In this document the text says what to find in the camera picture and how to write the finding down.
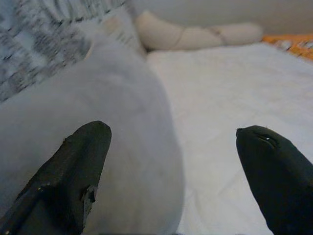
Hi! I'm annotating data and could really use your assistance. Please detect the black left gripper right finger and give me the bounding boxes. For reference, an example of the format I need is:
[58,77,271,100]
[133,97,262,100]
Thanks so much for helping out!
[235,125,313,235]

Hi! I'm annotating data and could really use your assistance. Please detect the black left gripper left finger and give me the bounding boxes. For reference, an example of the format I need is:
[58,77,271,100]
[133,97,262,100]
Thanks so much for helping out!
[0,120,112,235]

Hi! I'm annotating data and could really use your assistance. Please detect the plain grey pillow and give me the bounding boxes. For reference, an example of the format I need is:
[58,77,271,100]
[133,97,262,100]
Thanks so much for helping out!
[0,36,185,235]

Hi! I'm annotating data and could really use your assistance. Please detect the white quilted mattress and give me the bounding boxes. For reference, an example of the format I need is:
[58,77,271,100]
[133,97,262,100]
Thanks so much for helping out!
[146,43,313,235]

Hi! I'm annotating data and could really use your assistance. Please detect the orange cartoon print blanket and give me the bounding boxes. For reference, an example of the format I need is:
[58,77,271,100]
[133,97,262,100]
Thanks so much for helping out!
[261,34,313,59]

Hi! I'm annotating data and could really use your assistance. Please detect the grey white patterned blanket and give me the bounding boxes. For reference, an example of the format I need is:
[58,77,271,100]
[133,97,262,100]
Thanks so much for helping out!
[0,0,133,103]

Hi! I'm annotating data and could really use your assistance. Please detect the beige text print pillow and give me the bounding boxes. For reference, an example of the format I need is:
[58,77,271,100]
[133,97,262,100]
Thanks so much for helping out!
[92,12,147,58]

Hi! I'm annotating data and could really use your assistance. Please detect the beige braided bolster cushion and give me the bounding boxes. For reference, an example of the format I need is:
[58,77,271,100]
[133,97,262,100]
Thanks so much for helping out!
[134,10,264,52]

